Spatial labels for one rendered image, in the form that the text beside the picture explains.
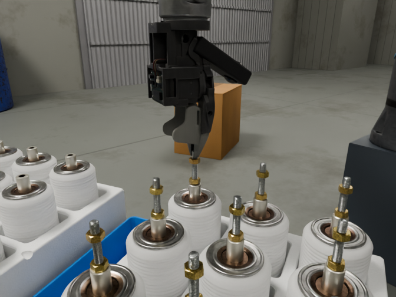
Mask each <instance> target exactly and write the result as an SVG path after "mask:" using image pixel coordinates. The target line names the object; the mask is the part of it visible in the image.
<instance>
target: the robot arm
mask: <svg viewBox="0 0 396 297"><path fill-rule="evenodd" d="M211 1H212V0H159V17H160V18H163V21H161V22H155V23H148V37H149V50H150V64H149V65H147V82H148V97H149V98H152V99H153V100H154V101H156V102H158V103H160V104H162V105H163V106H172V105H173V106H175V114H174V117H173V118H172V119H170V120H169V121H167V122H165V123H164V124H163V132H164V134H166V135H168V136H172V138H173V140H174V141H175V142H178V143H186V144H187V146H188V149H189V153H190V155H192V150H194V158H198V157H199V156H200V153H201V152H202V150H203V147H204V145H205V144H206V142H207V139H208V136H209V133H210V132H211V129H212V124H213V119H214V116H215V85H214V79H213V73H212V71H211V69H212V70H213V71H215V72H217V73H218V74H220V75H221V76H222V77H224V78H225V80H226V81H227V82H229V83H232V84H237V83H238V84H242V85H246V84H247V83H248V81H249V79H250V77H251V75H252V73H251V71H249V70H248V69H247V68H245V67H244V66H243V65H242V64H241V63H240V62H238V61H236V60H234V59H233V58H232V57H230V56H229V55H227V54H226V53H225V52H223V51H222V50H220V49H219V48H218V47H217V46H215V45H213V44H212V43H211V42H209V41H208V40H207V39H205V38H204V37H198V36H197V31H210V21H207V19H208V18H210V17H211ZM150 79H151V80H150ZM150 84H151V87H150ZM196 103H198V106H197V104H196ZM369 140H370V142H372V143H373V144H375V145H376V146H379V147H382V148H384V149H387V150H391V151H395V152H396V53H395V55H394V65H393V69H392V74H391V79H390V85H389V89H388V94H387V100H386V103H385V107H384V109H383V111H382V113H381V115H380V116H379V118H378V120H377V122H376V123H375V125H374V126H373V128H372V130H371V134H370V138H369Z"/></svg>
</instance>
